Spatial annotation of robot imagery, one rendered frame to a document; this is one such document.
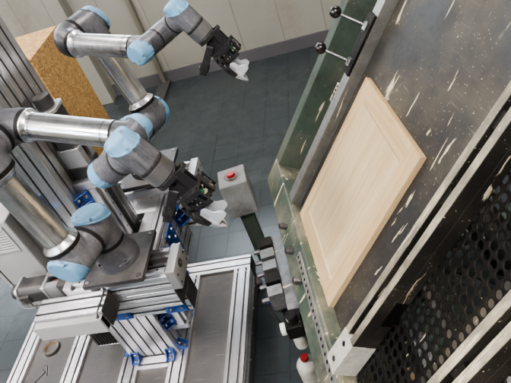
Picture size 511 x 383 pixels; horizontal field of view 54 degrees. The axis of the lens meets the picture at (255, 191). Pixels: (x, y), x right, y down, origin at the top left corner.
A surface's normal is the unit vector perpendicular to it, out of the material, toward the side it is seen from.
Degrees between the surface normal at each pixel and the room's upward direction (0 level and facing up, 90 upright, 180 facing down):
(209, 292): 0
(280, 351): 0
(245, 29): 90
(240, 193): 90
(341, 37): 90
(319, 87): 90
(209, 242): 0
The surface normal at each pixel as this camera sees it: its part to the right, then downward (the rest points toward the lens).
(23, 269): -0.04, 0.66
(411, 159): -0.94, -0.17
